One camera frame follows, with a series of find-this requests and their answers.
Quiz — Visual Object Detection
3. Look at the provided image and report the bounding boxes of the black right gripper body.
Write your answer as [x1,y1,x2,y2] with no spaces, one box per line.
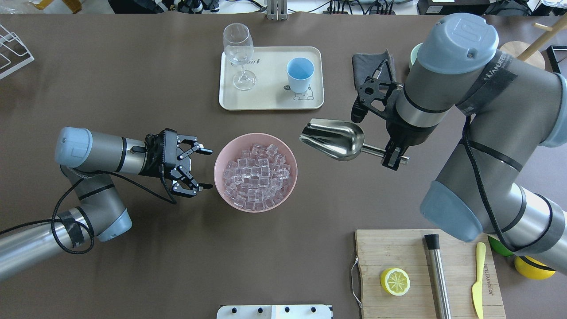
[351,77,428,171]

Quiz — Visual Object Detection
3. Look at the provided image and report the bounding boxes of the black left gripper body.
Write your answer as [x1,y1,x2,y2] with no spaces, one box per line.
[139,128,192,180]

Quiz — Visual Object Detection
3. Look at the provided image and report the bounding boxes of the metal ice scoop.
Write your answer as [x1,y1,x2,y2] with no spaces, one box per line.
[299,118,385,163]

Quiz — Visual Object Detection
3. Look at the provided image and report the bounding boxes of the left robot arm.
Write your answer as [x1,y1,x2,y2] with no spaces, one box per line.
[0,127,213,280]

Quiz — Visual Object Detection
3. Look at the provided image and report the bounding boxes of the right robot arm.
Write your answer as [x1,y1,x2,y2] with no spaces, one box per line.
[351,13,566,273]

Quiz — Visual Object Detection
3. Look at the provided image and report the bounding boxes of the ice cubes pile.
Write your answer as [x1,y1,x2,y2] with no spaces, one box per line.
[221,144,293,211]

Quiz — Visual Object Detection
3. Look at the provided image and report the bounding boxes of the blue plastic cup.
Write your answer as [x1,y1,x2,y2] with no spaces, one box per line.
[286,57,315,93]

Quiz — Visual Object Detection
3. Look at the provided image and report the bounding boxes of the wooden cup stand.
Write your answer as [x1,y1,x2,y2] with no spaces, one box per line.
[499,15,567,70]

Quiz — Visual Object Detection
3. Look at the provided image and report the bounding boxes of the pink bowl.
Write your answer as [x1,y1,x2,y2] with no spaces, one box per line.
[214,133,298,213]

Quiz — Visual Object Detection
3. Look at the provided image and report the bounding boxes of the grey folded cloth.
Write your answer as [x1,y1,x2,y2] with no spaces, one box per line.
[352,50,396,89]

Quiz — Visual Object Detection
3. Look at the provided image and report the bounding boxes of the green bowl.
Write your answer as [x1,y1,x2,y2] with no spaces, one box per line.
[409,43,423,70]

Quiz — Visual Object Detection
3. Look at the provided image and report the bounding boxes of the cream serving tray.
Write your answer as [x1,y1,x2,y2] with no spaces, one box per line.
[219,47,325,111]

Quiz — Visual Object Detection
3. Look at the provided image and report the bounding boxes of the clear wine glass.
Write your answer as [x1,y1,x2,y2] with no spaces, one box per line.
[223,23,256,91]

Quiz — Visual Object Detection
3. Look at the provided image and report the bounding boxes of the bamboo cutting board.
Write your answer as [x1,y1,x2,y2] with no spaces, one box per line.
[351,229,506,319]

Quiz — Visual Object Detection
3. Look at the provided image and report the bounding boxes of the green lime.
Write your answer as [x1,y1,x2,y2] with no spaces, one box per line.
[488,236,514,257]

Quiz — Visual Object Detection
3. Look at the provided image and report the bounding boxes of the half lemon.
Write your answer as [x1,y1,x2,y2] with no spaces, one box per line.
[380,267,411,296]

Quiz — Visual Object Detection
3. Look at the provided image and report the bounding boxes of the yellow plastic knife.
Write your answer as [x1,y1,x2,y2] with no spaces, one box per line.
[471,241,486,319]

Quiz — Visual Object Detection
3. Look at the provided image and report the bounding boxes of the black glass rack tray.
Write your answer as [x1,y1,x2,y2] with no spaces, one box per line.
[546,45,567,79]

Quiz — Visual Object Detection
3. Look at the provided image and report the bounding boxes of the metal muddler bar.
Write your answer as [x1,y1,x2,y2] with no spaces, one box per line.
[424,234,452,319]

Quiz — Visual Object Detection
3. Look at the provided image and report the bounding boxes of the yellow lemon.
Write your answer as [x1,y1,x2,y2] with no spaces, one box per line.
[514,256,555,280]

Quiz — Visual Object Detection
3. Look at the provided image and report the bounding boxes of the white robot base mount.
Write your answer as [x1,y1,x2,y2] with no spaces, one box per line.
[216,303,334,319]

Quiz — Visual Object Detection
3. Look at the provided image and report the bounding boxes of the white wire cup rack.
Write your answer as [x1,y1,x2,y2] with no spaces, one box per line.
[0,25,35,79]

